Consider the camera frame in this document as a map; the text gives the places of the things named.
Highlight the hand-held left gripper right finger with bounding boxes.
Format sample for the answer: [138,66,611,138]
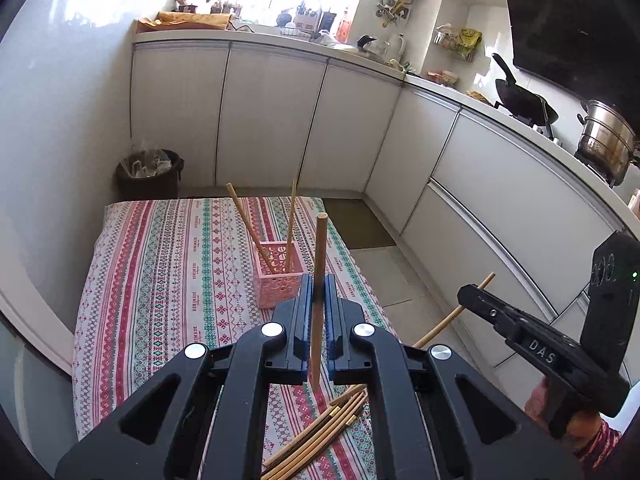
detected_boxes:
[324,274,583,480]

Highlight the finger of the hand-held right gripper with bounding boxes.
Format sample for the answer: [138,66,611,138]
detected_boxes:
[457,284,518,344]

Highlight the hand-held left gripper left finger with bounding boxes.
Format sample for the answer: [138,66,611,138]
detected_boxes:
[55,272,313,480]

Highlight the pink perforated chopstick holder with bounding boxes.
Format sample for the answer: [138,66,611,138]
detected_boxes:
[254,241,310,310]

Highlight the wooden chopstick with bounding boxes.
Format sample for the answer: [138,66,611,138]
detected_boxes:
[308,212,330,390]
[226,182,277,275]
[284,177,299,273]
[412,272,497,350]

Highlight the bunch of wooden chopsticks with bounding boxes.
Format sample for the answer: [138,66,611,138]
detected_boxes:
[260,384,370,478]

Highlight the person's right forearm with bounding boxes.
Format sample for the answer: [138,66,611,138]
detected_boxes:
[572,417,640,480]

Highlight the person's right hand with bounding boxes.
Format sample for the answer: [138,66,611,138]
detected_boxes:
[524,379,601,443]

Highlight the brown floor mat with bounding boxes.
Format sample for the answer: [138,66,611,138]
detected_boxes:
[322,198,397,250]

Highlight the striped patterned tablecloth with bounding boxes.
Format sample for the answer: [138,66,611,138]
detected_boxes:
[72,196,401,480]

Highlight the steel stock pot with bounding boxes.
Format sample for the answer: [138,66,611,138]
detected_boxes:
[575,100,638,183]

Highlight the gas stove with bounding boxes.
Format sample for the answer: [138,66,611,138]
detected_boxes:
[492,101,633,188]

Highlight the dark trash bin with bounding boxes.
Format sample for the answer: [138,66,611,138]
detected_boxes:
[116,139,185,201]

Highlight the white kitchen cabinets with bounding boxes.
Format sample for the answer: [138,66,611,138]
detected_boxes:
[131,40,640,391]

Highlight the black wok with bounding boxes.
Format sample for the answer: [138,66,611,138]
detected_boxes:
[491,53,560,126]

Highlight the yellow green packet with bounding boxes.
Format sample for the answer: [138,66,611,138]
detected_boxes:
[457,28,483,61]

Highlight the glass lid with black knob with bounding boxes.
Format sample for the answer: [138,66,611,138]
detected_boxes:
[357,35,391,60]

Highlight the black range hood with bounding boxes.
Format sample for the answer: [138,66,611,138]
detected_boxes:
[496,0,640,116]

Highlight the utensil box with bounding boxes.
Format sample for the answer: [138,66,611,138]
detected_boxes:
[295,2,321,31]

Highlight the yellow cloth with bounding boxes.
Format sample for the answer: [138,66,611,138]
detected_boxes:
[137,11,236,33]

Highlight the metal wall rack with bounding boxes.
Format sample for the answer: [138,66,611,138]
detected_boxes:
[432,24,483,62]

